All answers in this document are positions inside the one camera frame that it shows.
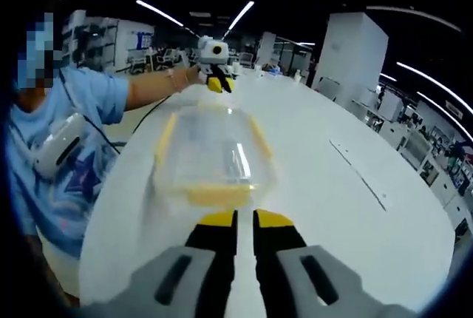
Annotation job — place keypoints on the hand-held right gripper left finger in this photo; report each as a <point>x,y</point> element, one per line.
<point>207,259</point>

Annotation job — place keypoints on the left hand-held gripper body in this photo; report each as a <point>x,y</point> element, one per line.
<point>207,57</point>

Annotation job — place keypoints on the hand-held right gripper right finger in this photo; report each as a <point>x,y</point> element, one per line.
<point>284,270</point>

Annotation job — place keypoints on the clear plastic box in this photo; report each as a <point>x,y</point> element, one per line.
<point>210,137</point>

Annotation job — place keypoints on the transparent plastic storage box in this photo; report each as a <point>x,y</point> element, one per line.
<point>166,183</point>

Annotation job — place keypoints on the person's left hand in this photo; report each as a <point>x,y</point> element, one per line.
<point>190,75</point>

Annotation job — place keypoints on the office chair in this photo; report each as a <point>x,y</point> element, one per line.
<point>164,57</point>
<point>246,60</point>
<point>138,61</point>

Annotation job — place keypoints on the ceiling light strip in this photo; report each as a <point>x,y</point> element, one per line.
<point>240,16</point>
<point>428,77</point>
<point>159,12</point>

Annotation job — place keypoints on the white notice board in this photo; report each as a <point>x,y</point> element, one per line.
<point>139,40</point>

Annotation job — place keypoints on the person in light-blue shirt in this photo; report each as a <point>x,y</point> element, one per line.
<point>74,203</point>

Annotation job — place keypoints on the white chest device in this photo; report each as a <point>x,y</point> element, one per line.
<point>59,144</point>

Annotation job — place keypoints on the white office cabinet row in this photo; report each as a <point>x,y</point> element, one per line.
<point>414,144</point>

